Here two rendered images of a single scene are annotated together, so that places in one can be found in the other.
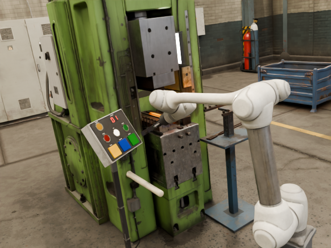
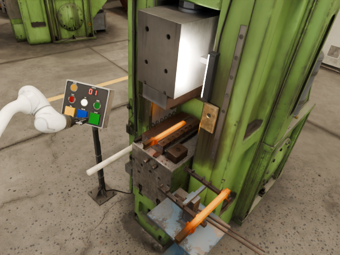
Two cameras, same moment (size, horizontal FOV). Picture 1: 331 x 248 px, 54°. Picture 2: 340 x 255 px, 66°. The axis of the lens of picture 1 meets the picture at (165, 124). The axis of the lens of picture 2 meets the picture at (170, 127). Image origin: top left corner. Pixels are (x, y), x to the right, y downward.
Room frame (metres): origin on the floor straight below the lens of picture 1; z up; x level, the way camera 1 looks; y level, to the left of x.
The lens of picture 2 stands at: (2.12, -1.33, 2.09)
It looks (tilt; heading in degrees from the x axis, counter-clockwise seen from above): 37 degrees down; 73
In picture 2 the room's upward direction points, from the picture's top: 6 degrees clockwise
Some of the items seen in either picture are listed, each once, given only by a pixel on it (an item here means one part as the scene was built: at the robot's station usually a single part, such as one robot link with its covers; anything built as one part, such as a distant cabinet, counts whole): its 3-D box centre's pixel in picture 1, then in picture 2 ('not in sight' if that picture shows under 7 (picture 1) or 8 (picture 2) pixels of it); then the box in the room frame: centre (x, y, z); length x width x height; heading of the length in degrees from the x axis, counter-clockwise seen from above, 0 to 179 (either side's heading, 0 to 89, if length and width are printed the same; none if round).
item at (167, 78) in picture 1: (148, 77); (177, 85); (2.58, 0.09, 1.32); 0.42 x 0.20 x 0.10; 34
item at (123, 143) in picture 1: (124, 145); (82, 115); (1.96, 0.28, 1.01); 0.07 x 0.05 x 0.07; 149
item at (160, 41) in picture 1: (149, 45); (187, 49); (2.61, 0.05, 1.56); 0.42 x 0.39 x 0.40; 34
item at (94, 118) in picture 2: (132, 139); (94, 118); (2.05, 0.23, 1.01); 0.07 x 0.05 x 0.07; 149
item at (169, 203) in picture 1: (169, 194); (171, 198); (2.62, 0.04, 0.23); 0.55 x 0.37 x 0.47; 34
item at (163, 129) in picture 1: (154, 120); (172, 130); (2.58, 0.09, 0.96); 0.42 x 0.20 x 0.09; 34
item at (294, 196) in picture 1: (289, 205); not in sight; (1.43, -0.58, 0.77); 0.18 x 0.16 x 0.22; 137
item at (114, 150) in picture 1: (114, 151); (70, 112); (1.88, 0.33, 1.01); 0.07 x 0.05 x 0.07; 149
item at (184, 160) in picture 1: (163, 147); (175, 160); (2.62, 0.04, 0.69); 0.56 x 0.38 x 0.45; 34
